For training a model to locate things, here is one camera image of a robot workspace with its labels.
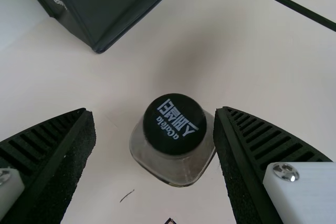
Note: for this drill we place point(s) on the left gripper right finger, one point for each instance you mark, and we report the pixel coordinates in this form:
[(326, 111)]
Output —
[(249, 161)]

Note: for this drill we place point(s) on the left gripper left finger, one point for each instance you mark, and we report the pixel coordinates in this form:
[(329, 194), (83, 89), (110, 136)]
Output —
[(47, 166)]

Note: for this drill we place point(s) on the dark coffee bottle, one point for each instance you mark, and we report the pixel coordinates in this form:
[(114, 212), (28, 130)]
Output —
[(173, 129)]

